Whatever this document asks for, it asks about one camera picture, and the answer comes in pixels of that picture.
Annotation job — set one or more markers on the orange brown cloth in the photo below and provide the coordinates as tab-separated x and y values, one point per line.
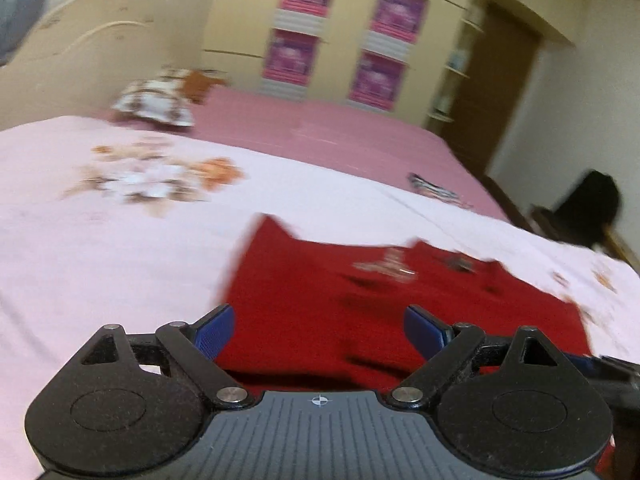
200	85

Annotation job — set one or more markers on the cream wardrobe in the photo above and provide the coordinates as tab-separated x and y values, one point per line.
345	35

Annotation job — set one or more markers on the dark wooden furniture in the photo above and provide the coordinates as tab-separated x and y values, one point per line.
545	222

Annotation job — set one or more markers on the cream corner shelf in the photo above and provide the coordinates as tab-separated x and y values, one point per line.
457	65

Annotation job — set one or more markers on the brown wooden door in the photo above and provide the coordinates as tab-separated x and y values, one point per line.
490	90

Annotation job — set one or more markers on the black bag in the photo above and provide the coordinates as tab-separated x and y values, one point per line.
590	210

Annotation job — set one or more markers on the striped folded cloth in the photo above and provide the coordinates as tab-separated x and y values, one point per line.
435	190

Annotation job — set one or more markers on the cream bed headboard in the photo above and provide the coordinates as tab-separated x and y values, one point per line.
75	60

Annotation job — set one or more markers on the floral checked pillow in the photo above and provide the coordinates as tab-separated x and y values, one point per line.
150	100

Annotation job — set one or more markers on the grey curtain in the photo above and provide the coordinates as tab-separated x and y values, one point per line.
22	5

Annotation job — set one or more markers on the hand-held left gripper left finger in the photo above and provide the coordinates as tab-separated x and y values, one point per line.
216	331

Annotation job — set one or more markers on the red garment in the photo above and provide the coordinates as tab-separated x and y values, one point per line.
350	300

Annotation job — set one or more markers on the pink bed sheet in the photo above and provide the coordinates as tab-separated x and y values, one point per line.
325	130

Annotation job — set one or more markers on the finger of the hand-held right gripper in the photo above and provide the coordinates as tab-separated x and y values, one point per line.
587	364

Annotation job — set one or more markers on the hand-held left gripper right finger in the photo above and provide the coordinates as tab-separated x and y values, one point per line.
424	327

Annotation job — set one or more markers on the floral light pink blanket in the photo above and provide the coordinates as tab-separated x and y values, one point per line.
100	240

